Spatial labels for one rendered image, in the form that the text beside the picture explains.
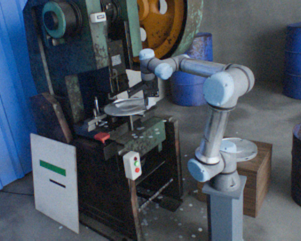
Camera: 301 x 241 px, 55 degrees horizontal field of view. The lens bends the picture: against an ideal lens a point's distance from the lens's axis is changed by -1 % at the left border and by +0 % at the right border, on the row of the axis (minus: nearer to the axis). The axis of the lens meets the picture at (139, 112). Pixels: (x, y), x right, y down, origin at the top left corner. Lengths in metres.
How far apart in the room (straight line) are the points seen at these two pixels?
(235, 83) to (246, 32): 3.72
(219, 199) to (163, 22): 1.10
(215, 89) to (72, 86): 0.99
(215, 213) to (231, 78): 0.76
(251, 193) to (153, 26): 1.22
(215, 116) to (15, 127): 1.96
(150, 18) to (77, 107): 0.74
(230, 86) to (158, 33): 0.94
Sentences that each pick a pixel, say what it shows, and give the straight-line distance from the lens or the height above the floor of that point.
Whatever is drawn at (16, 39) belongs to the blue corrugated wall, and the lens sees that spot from 2.71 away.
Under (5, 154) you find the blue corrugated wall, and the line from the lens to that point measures 2.77.
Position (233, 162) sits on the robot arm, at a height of 0.59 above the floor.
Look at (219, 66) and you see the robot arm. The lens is 1.31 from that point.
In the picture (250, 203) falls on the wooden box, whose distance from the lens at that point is 2.02.
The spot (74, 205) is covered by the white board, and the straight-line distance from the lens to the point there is 2.00.
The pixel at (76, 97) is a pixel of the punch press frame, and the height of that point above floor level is 0.85.
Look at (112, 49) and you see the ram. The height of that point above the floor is 1.13.
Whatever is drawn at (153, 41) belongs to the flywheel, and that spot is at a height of 1.11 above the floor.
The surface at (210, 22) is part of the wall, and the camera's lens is 5.03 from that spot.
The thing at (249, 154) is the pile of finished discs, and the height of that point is 0.37.
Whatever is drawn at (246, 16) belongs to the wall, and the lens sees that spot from 4.79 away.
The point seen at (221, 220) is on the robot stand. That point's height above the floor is 0.27.
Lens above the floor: 1.36
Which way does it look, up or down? 21 degrees down
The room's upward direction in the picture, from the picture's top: 7 degrees counter-clockwise
